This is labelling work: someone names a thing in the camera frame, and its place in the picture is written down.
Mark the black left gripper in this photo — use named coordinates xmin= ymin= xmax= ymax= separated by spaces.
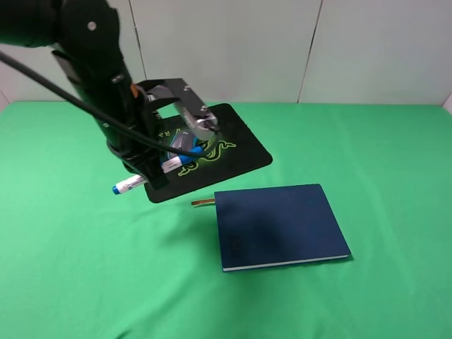
xmin=107 ymin=88 xmax=168 ymax=189

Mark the white blue marker pen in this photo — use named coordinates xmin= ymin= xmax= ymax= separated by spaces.
xmin=112 ymin=150 xmax=195 ymax=195

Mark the grey blue computer mouse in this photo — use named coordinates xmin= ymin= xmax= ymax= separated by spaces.
xmin=170 ymin=131 xmax=198 ymax=151

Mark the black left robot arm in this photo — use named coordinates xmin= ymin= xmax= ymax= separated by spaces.
xmin=1 ymin=1 xmax=168 ymax=189

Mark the brown notebook ribbon bookmark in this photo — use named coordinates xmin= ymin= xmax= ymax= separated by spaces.
xmin=191 ymin=198 xmax=215 ymax=207

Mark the black green snake mouse pad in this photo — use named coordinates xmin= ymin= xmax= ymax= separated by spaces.
xmin=144 ymin=103 xmax=273 ymax=203

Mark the blue hardcover notebook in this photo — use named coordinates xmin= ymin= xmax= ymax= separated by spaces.
xmin=214 ymin=184 xmax=351 ymax=272

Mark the green tablecloth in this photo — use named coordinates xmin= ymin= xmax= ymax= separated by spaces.
xmin=1 ymin=102 xmax=451 ymax=338

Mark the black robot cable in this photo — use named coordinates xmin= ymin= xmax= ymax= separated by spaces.
xmin=0 ymin=50 xmax=198 ymax=155

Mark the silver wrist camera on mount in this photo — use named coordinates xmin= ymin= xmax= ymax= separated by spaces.
xmin=136 ymin=78 xmax=219 ymax=141

